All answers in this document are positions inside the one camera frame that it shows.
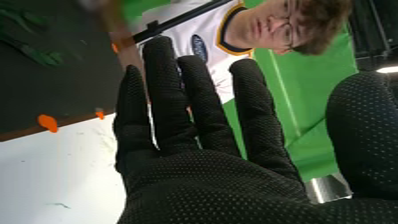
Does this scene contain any black stand pole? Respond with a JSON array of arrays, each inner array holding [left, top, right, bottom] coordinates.
[[130, 0, 235, 44]]

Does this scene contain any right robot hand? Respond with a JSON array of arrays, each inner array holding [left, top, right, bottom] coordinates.
[[112, 35, 398, 224]]

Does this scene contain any dark mat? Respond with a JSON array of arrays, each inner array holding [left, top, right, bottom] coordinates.
[[0, 0, 130, 134]]

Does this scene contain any person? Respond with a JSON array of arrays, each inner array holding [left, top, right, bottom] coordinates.
[[126, 0, 355, 105]]

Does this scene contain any green sprig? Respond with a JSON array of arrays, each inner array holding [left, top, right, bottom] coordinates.
[[0, 9, 68, 67]]

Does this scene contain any white sheet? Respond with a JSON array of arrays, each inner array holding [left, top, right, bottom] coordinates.
[[0, 112, 160, 224]]

